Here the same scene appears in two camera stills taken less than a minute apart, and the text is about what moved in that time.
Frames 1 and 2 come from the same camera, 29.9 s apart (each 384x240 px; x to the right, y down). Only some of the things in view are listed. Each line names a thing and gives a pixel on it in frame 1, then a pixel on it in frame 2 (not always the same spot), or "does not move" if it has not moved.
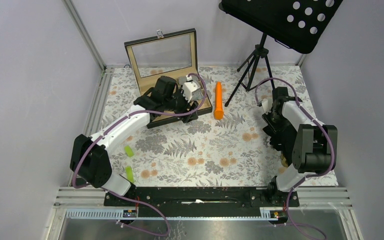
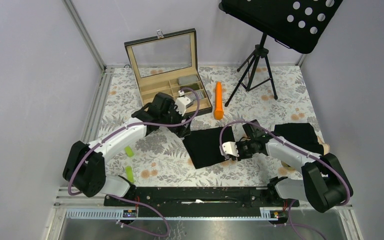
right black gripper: [275, 128] to [241, 157]
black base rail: [201, 198] does not move
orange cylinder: [218, 112] does not move
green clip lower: [129, 173] does not move
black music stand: [298, 24] does not move
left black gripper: [186, 105] to [181, 131]
